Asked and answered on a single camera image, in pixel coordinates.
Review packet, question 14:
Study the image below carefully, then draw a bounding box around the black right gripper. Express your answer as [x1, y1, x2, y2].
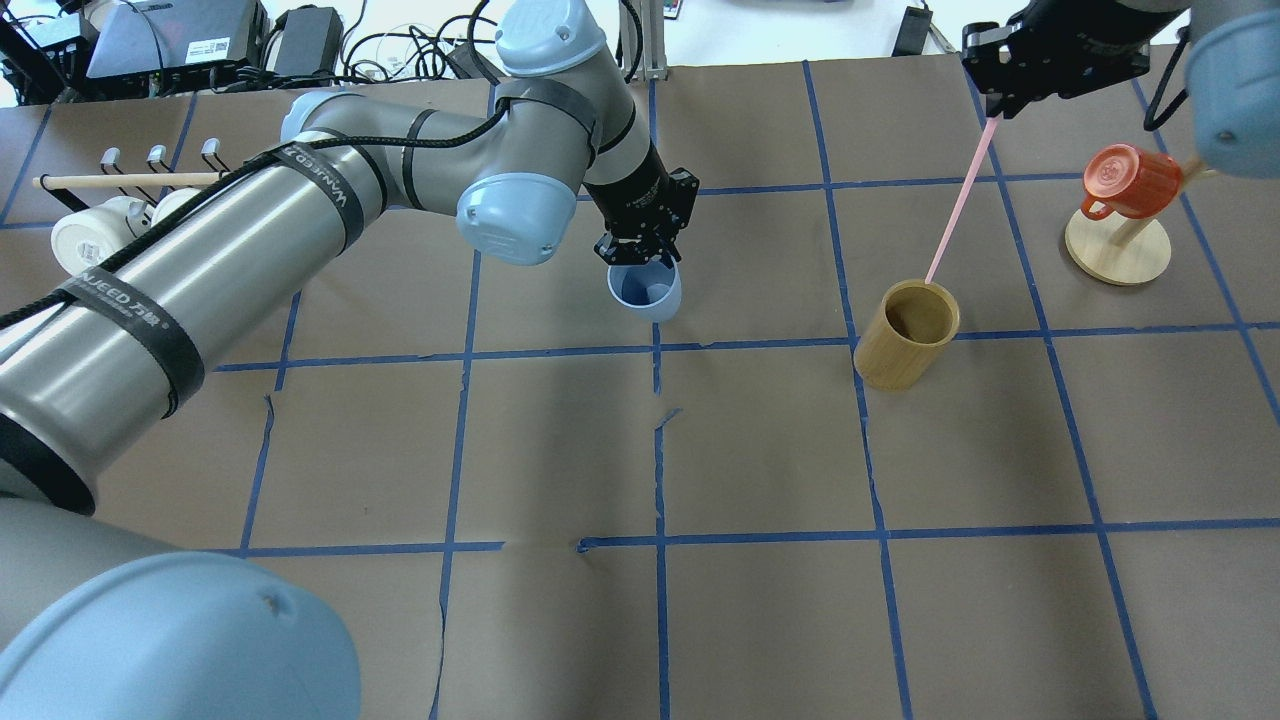
[961, 1, 1151, 119]

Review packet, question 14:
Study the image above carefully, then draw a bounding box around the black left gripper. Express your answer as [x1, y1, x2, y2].
[584, 165, 700, 266]

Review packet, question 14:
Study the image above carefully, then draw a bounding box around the blue plastic cup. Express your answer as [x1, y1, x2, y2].
[605, 259, 684, 323]

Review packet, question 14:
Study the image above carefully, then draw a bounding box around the pink chopstick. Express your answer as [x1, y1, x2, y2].
[924, 115, 1002, 284]

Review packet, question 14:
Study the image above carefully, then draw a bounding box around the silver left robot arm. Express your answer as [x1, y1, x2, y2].
[1, 1, 699, 719]

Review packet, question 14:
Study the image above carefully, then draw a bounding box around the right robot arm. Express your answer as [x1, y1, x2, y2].
[960, 1, 1279, 179]

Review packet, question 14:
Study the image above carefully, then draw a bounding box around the tan bamboo holder cup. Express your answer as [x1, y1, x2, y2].
[852, 279, 961, 392]

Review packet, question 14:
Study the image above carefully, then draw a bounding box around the red mug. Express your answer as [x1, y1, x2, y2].
[1080, 143, 1185, 222]

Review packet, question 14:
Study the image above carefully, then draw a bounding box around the wooden mug tree stand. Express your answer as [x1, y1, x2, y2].
[1064, 156, 1217, 286]

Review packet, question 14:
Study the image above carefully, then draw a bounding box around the black power adapter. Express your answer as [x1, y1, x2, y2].
[268, 5, 343, 77]

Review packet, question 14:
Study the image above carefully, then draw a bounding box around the wooden rack with hooks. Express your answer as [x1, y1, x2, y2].
[29, 138, 230, 211]

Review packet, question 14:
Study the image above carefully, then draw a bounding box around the black electronics box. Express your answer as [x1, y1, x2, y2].
[86, 1, 270, 81]

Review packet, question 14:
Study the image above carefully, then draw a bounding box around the white mug on rack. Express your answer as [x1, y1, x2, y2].
[50, 196, 155, 275]

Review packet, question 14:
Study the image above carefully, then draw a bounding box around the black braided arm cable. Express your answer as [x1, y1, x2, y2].
[0, 100, 511, 331]

